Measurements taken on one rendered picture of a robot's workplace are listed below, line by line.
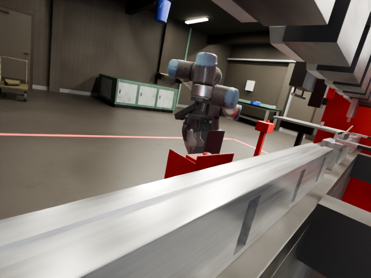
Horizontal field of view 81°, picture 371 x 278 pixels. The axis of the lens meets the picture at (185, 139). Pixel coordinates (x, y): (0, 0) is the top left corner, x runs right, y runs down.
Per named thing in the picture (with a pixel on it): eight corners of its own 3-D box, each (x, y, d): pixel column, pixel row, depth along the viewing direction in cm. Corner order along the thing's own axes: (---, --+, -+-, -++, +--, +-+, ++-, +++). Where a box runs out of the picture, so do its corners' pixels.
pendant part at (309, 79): (301, 90, 233) (312, 55, 224) (313, 92, 225) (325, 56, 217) (287, 85, 199) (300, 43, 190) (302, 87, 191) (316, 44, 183)
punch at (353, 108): (346, 121, 97) (354, 100, 94) (351, 122, 95) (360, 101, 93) (343, 121, 89) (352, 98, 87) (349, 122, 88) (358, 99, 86)
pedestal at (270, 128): (245, 173, 316) (260, 118, 296) (261, 181, 300) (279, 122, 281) (238, 176, 301) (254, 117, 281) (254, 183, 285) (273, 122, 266)
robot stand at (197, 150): (175, 208, 192) (194, 123, 174) (191, 205, 203) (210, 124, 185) (187, 220, 179) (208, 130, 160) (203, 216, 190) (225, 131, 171)
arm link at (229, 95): (224, 103, 173) (212, 80, 121) (243, 107, 168) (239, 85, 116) (220, 117, 173) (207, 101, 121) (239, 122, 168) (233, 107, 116)
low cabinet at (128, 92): (149, 103, 928) (153, 83, 908) (174, 113, 778) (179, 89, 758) (96, 97, 796) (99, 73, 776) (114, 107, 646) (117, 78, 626)
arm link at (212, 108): (206, 113, 178) (210, 96, 175) (222, 117, 174) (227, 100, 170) (202, 113, 167) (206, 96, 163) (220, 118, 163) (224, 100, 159)
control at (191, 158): (198, 177, 102) (206, 140, 98) (223, 193, 90) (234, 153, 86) (163, 182, 89) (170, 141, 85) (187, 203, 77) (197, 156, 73)
